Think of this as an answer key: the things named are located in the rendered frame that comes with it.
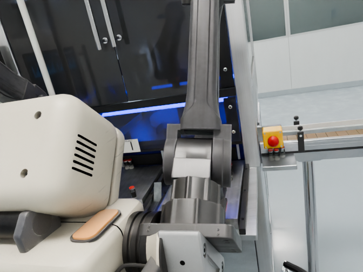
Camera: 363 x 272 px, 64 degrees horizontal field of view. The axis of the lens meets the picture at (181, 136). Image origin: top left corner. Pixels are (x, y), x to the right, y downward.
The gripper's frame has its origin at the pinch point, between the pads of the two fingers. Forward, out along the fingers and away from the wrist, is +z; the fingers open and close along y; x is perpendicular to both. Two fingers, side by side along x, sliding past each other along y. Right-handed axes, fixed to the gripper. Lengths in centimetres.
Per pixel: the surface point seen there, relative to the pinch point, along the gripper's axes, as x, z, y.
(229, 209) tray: -2.0, 2.3, 10.1
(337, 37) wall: -140, 10, 499
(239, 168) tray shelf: -3.4, 3.0, 38.1
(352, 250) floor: -59, 92, 90
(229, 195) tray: -1.3, 2.4, 18.0
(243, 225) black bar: -7.2, 0.3, -0.5
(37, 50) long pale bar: 66, -56, 32
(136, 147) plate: 39, -10, 38
